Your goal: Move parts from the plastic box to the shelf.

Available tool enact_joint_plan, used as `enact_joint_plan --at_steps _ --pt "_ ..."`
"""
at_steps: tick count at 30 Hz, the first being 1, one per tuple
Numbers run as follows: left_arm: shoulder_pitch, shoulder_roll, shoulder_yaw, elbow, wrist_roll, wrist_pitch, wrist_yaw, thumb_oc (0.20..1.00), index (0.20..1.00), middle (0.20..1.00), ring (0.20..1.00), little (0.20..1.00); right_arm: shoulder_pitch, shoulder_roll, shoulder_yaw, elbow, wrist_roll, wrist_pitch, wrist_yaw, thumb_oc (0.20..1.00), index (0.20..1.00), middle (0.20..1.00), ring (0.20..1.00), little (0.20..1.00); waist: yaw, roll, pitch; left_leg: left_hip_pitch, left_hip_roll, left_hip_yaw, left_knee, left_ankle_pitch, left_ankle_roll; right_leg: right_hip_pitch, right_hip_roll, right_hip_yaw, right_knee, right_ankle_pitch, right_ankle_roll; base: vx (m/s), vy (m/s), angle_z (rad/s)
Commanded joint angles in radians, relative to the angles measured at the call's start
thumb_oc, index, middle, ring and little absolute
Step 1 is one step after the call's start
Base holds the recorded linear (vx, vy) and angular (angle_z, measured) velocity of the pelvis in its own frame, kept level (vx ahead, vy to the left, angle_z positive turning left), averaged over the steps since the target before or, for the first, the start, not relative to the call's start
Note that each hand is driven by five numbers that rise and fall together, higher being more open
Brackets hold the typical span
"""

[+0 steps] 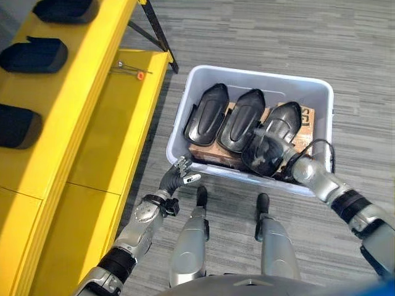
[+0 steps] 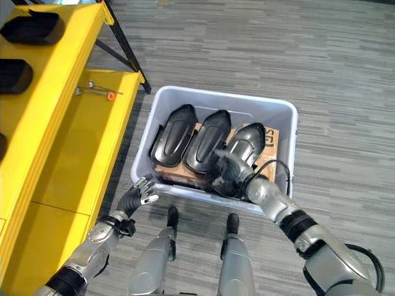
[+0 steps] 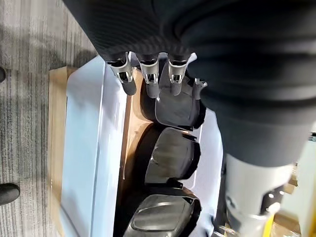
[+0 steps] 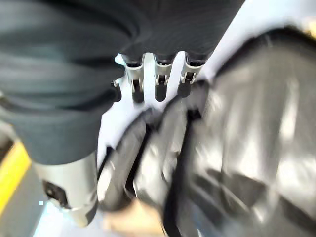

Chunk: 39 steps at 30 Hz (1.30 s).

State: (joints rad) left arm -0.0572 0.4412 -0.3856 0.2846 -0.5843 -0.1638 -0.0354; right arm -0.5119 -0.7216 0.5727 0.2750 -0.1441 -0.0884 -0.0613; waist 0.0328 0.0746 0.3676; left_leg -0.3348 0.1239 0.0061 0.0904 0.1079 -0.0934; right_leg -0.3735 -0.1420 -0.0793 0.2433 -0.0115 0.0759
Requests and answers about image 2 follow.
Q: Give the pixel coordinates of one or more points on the brown cardboard box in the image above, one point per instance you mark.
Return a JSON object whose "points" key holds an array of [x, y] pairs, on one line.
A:
{"points": [[268, 154]]}

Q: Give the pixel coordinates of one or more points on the white plastic box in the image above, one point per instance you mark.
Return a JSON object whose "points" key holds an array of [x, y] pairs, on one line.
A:
{"points": [[279, 123]]}

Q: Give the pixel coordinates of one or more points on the yellow metal shelf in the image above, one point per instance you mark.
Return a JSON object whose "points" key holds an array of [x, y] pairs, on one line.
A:
{"points": [[55, 148]]}

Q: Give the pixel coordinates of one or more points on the black shelf frame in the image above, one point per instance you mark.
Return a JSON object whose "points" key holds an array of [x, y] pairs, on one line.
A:
{"points": [[125, 46]]}

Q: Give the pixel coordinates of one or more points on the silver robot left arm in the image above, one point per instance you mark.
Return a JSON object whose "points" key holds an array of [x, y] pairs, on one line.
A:
{"points": [[89, 246]]}

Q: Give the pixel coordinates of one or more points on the black sole-shaped part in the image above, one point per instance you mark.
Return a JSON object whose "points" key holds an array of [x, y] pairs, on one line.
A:
{"points": [[173, 137], [32, 28], [248, 142], [206, 140], [14, 77], [2, 148]]}

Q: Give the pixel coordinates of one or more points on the silver robot right leg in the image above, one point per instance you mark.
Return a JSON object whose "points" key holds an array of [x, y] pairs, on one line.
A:
{"points": [[234, 259]]}

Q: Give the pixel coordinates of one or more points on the silver metal bolt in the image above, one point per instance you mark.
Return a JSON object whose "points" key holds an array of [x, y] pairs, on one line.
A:
{"points": [[103, 88], [92, 90]]}

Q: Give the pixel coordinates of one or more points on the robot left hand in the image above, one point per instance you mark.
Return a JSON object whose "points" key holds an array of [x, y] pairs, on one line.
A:
{"points": [[133, 197]]}

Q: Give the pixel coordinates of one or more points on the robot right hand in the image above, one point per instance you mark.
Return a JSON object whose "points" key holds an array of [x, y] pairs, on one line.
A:
{"points": [[225, 175]]}

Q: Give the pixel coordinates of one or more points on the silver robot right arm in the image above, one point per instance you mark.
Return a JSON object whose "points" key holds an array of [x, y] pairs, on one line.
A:
{"points": [[305, 237]]}

